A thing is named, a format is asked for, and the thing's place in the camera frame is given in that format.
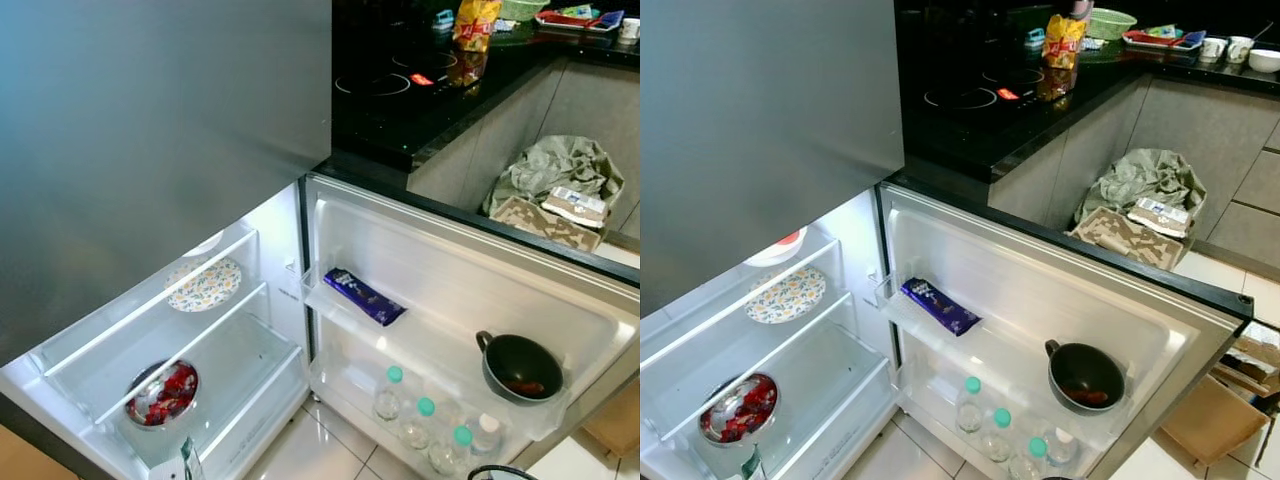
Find floral patterned plate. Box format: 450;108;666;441
745;265;828;324
165;257;243;313

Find open fridge door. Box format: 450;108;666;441
877;182;1253;480
300;172;641;480

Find yellow red snack bag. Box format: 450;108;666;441
1043;14;1089;71
453;0;501;53

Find printed cardboard box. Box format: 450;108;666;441
1068;207;1196;271
483;195;611;253

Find grey kitchen cabinet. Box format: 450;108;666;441
988;78;1280;269
408;60;641;241

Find red tray with items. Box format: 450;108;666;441
533;8;626;33
1122;25;1208;53

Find purple chocolate bar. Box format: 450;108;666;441
900;277;983;337
323;267;408;327

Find clear bottle with white cap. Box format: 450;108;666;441
1045;428;1079;471
470;413;504;459

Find silver fridge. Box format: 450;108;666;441
640;0;906;480
0;0;336;480

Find white labelled package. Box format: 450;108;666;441
541;185;609;226
1128;197;1193;239

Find black kitchen counter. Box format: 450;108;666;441
895;0;1280;183
330;0;641;173

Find steel bowl with red wrappers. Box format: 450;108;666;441
698;373;779;446
125;360;201;429

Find black induction cooktop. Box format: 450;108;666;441
333;40;501;131
900;55;1091;141

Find glass fridge shelf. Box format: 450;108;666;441
30;225;261;379
640;232;843;376
660;265;856;446
90;255;273;426

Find green plastic basket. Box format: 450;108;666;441
497;0;551;23
1085;8;1138;41

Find black pot with handle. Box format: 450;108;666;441
1045;340;1126;414
475;330;564;405

